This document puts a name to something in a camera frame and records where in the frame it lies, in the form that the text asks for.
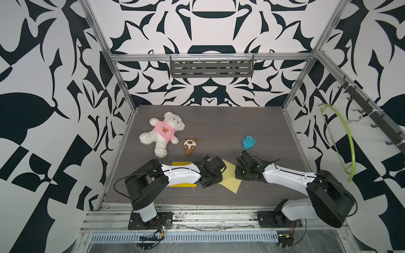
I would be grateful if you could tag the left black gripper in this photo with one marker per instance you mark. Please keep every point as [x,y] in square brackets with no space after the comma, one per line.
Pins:
[220,178]

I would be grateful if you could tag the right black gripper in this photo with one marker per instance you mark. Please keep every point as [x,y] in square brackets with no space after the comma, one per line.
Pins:
[238,176]

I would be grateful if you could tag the light yellow square paper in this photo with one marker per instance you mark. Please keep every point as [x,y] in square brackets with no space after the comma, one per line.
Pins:
[229,180]

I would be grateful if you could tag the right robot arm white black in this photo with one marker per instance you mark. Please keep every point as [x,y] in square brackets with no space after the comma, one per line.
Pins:
[326,199]

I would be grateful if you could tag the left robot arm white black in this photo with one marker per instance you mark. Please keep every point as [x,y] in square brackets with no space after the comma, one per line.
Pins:
[144,185]

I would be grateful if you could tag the dark yellow square paper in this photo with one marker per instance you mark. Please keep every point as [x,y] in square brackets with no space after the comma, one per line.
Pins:
[183,177]

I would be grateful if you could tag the turquoise yarn ball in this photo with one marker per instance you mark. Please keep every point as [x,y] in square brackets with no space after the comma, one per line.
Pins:
[248,142]

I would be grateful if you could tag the small brown white plush toy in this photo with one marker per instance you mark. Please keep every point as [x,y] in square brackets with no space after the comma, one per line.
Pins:
[190,145]

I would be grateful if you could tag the white teddy bear pink shirt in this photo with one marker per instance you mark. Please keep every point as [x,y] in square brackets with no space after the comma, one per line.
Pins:
[163,132]

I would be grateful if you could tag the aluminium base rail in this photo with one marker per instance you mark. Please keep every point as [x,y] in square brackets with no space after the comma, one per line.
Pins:
[116,217]

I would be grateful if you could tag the white perforated cable duct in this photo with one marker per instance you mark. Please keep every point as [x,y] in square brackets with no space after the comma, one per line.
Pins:
[189,236]

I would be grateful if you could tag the grey slotted wall shelf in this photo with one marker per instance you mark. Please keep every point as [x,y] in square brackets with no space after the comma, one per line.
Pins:
[211,66]

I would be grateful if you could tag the black wall hook rail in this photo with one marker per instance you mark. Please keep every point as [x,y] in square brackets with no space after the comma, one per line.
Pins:
[380,118]

